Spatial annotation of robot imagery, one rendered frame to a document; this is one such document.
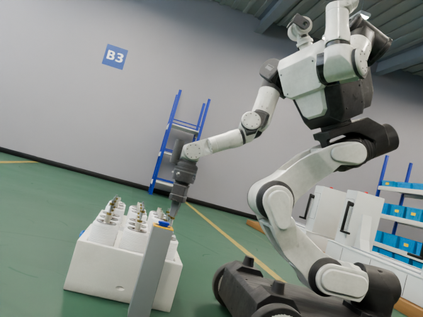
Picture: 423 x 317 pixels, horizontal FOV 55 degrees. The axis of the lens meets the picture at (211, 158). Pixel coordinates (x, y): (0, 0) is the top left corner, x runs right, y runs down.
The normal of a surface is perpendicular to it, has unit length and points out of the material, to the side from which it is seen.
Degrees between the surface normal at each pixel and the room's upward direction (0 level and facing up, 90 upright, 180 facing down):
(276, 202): 90
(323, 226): 90
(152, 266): 90
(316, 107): 123
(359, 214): 90
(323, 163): 111
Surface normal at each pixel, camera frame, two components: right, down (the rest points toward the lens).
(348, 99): 0.58, 0.05
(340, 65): -0.49, 0.51
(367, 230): 0.24, -0.20
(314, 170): -0.13, 0.29
